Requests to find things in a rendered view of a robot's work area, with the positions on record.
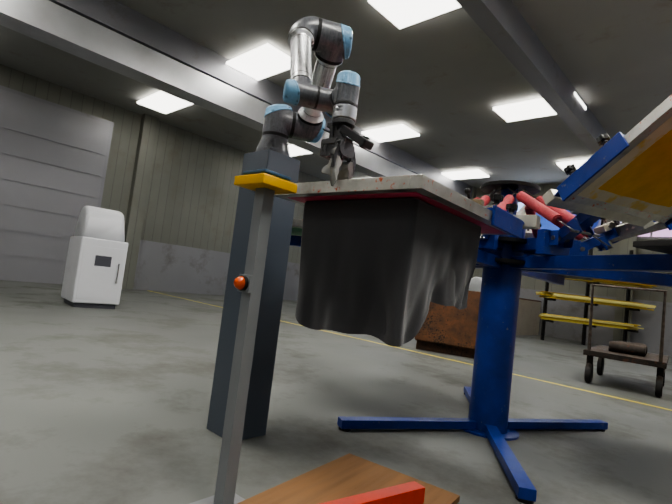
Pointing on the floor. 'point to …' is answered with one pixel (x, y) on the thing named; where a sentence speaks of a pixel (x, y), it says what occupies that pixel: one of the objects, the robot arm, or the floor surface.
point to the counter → (528, 317)
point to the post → (246, 332)
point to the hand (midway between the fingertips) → (341, 184)
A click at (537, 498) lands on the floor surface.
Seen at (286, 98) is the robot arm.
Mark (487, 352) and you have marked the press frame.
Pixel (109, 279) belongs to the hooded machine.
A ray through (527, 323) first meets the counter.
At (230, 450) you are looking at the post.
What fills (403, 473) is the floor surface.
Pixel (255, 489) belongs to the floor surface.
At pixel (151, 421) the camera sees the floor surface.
